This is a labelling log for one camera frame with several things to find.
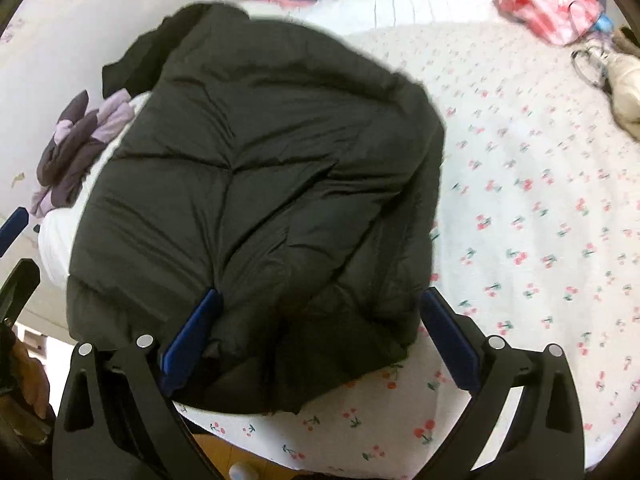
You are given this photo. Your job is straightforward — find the pink checked cloth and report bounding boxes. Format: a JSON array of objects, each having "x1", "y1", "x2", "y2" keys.
[{"x1": 492, "y1": 0, "x2": 603, "y2": 46}]

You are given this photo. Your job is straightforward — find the crumpled black jacket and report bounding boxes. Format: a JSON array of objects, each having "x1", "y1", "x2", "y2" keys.
[{"x1": 102, "y1": 2, "x2": 251, "y2": 98}]

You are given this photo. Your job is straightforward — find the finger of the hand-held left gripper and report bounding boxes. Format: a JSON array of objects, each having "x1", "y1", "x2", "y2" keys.
[
  {"x1": 0, "y1": 208, "x2": 28, "y2": 258},
  {"x1": 0, "y1": 259, "x2": 41, "y2": 321}
]

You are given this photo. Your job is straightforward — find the tan plush item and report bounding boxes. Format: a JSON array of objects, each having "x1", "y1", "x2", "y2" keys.
[{"x1": 612, "y1": 25, "x2": 640, "y2": 57}]

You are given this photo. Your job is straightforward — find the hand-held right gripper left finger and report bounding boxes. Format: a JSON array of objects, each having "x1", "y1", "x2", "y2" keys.
[{"x1": 52, "y1": 287, "x2": 223, "y2": 480}]

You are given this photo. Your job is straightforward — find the person's left hand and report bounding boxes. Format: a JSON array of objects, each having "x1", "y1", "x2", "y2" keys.
[{"x1": 10, "y1": 342, "x2": 51, "y2": 421}]

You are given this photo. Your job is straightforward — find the white striped duvet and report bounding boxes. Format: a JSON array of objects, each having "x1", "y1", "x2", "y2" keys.
[{"x1": 237, "y1": 0, "x2": 501, "y2": 36}]

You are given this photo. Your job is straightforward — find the lilac and purple garment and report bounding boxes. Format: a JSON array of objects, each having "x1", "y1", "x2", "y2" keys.
[{"x1": 30, "y1": 89, "x2": 136, "y2": 218}]

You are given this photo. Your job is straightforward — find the cream quilted bag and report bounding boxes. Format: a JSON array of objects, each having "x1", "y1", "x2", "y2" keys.
[{"x1": 603, "y1": 52, "x2": 640, "y2": 133}]

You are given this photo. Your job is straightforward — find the cherry print bed sheet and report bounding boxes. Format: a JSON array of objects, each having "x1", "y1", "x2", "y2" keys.
[{"x1": 37, "y1": 15, "x2": 640, "y2": 476}]

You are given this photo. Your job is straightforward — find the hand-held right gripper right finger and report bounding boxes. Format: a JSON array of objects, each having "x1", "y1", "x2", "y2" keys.
[{"x1": 420, "y1": 287, "x2": 586, "y2": 480}]

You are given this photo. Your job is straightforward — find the black puffer jacket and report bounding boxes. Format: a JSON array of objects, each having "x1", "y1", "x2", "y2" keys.
[{"x1": 66, "y1": 12, "x2": 447, "y2": 416}]

